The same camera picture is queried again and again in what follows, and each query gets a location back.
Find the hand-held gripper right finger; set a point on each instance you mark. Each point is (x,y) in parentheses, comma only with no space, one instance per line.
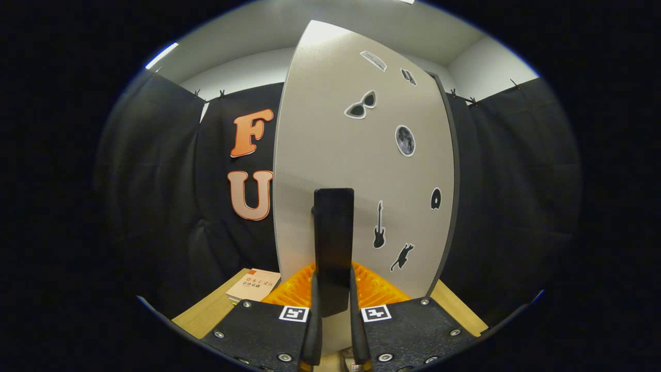
(359,341)

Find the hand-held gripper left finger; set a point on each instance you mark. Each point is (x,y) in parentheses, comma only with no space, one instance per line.
(313,341)

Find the beige shoe cabinet door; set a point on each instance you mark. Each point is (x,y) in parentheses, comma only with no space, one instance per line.
(320,155)

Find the beige book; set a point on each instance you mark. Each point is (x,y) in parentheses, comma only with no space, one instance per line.
(253,285)

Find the black backdrop cloth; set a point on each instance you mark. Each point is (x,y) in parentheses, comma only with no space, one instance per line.
(155,181)

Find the narrow ceiling light strip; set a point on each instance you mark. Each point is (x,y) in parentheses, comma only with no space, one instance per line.
(161,55)

